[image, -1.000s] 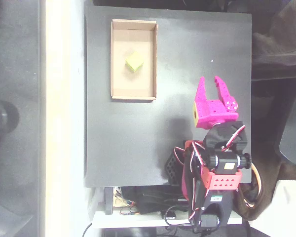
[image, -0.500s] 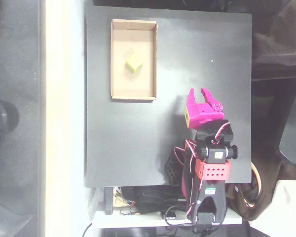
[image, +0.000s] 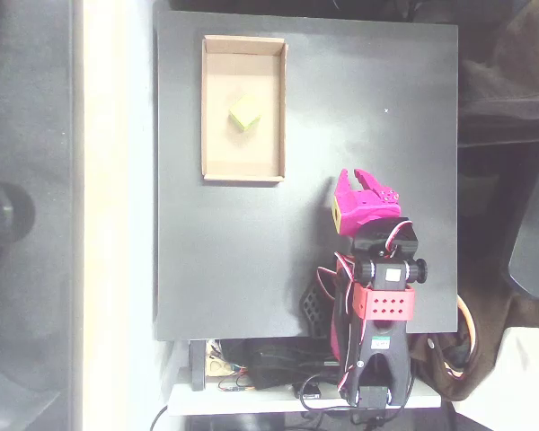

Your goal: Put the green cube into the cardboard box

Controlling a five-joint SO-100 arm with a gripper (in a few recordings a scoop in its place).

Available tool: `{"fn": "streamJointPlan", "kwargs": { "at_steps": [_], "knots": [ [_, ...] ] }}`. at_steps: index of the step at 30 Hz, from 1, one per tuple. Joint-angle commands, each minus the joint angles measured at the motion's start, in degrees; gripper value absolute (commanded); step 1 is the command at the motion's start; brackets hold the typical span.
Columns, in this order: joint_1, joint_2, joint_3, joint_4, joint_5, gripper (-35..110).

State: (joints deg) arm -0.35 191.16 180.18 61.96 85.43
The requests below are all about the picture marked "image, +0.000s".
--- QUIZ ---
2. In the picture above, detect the green cube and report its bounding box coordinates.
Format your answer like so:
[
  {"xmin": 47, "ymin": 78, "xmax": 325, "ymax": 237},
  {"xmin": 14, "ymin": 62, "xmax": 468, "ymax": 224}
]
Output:
[{"xmin": 227, "ymin": 93, "xmax": 262, "ymax": 134}]

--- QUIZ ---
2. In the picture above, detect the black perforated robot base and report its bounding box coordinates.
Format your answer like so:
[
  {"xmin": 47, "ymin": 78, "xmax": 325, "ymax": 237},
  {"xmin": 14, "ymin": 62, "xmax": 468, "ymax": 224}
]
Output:
[{"xmin": 299, "ymin": 280, "xmax": 332, "ymax": 338}]

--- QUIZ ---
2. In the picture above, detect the cardboard box tray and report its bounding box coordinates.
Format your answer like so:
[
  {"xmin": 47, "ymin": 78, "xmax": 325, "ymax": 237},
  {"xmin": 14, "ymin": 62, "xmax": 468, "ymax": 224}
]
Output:
[{"xmin": 200, "ymin": 34, "xmax": 288, "ymax": 183}]

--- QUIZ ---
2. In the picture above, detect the grey office chair part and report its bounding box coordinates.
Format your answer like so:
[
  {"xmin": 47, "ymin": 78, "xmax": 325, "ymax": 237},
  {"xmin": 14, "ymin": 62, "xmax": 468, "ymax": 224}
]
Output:
[{"xmin": 500, "ymin": 134, "xmax": 539, "ymax": 300}]

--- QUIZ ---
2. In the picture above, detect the dark brown garment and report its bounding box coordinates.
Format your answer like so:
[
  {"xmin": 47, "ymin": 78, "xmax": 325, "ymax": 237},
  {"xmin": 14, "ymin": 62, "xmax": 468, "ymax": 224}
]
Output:
[{"xmin": 457, "ymin": 0, "xmax": 539, "ymax": 145}]

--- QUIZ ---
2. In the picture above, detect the brown jacket with button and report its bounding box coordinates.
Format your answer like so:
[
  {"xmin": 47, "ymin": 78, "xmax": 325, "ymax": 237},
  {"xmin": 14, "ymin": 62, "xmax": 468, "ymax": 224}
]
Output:
[{"xmin": 408, "ymin": 291, "xmax": 522, "ymax": 403}]

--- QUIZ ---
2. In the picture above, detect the small black connector box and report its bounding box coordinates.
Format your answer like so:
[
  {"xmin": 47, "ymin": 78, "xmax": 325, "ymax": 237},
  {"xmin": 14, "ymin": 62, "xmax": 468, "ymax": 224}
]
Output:
[{"xmin": 294, "ymin": 382, "xmax": 323, "ymax": 400}]

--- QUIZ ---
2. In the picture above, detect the beige wooden piece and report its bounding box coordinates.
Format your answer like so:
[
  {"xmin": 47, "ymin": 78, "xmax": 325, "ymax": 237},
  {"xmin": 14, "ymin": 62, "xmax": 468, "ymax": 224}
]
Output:
[{"xmin": 206, "ymin": 353, "xmax": 233, "ymax": 377}]

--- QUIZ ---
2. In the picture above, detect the white shelf board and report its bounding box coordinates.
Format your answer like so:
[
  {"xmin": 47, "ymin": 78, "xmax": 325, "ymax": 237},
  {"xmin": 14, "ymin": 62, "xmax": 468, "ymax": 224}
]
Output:
[{"xmin": 168, "ymin": 379, "xmax": 442, "ymax": 417}]

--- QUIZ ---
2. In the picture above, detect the orange cable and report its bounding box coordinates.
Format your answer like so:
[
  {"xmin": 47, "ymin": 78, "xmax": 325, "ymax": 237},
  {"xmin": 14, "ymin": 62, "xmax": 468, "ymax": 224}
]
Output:
[{"xmin": 456, "ymin": 295, "xmax": 478, "ymax": 374}]

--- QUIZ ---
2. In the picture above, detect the black cable bundle adapter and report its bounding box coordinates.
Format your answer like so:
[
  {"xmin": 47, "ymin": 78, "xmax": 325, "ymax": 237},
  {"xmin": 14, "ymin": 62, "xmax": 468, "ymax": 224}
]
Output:
[{"xmin": 244, "ymin": 339, "xmax": 342, "ymax": 391}]

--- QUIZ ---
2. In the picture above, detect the long black cable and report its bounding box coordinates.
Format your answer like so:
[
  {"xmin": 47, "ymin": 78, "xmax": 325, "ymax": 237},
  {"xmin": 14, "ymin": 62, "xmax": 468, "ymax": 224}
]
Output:
[{"xmin": 150, "ymin": 374, "xmax": 417, "ymax": 431}]

